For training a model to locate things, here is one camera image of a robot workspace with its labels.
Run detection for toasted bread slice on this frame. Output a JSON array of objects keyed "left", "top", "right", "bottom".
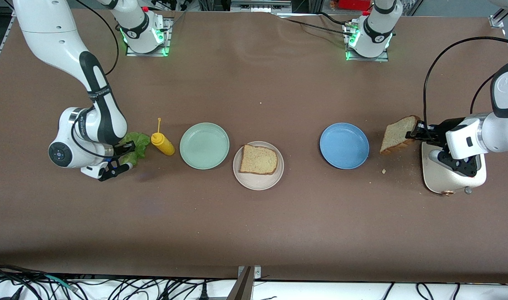
[
  {"left": 238, "top": 144, "right": 279, "bottom": 176},
  {"left": 379, "top": 115, "right": 421, "bottom": 156}
]

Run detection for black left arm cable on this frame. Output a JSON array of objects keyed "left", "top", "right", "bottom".
[{"left": 422, "top": 36, "right": 508, "bottom": 128}]

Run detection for metal table edge bracket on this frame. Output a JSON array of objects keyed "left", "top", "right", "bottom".
[{"left": 226, "top": 265, "right": 263, "bottom": 300}]

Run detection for beige plate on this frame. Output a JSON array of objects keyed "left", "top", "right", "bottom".
[{"left": 232, "top": 141, "right": 284, "bottom": 191}]

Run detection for white two-slot toaster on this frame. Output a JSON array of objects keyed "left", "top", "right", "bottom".
[{"left": 421, "top": 141, "right": 487, "bottom": 197}]

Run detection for looped black floor cables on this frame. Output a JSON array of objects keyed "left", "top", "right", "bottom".
[{"left": 379, "top": 282, "right": 463, "bottom": 300}]

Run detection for black base power cable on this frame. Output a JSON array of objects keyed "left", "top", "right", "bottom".
[{"left": 275, "top": 12, "right": 355, "bottom": 37}]

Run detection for mint green plate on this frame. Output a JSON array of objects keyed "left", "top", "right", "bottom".
[{"left": 179, "top": 122, "right": 230, "bottom": 170}]

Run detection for blue plate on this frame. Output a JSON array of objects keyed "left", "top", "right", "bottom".
[{"left": 319, "top": 122, "right": 370, "bottom": 170}]

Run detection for aluminium frame profile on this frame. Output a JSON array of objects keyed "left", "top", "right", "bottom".
[
  {"left": 0, "top": 12, "right": 16, "bottom": 80},
  {"left": 489, "top": 0, "right": 508, "bottom": 28}
]

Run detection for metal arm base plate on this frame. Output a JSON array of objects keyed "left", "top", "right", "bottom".
[
  {"left": 345, "top": 21, "right": 390, "bottom": 63},
  {"left": 125, "top": 16, "right": 172, "bottom": 57}
]

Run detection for yellow squeeze sauce bottle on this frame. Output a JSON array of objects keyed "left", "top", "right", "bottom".
[{"left": 150, "top": 117, "right": 176, "bottom": 157}]

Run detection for grey metal box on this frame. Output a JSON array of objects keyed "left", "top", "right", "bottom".
[{"left": 230, "top": 0, "right": 293, "bottom": 14}]

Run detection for tangled black floor cables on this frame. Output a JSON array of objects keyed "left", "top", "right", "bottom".
[{"left": 0, "top": 262, "right": 238, "bottom": 300}]

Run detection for green lettuce leaf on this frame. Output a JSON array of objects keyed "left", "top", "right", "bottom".
[{"left": 120, "top": 132, "right": 152, "bottom": 165}]

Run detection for teal floor cable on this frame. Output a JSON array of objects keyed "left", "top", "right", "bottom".
[{"left": 45, "top": 274, "right": 79, "bottom": 291}]

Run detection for red box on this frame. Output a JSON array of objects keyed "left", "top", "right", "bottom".
[{"left": 338, "top": 0, "right": 372, "bottom": 11}]

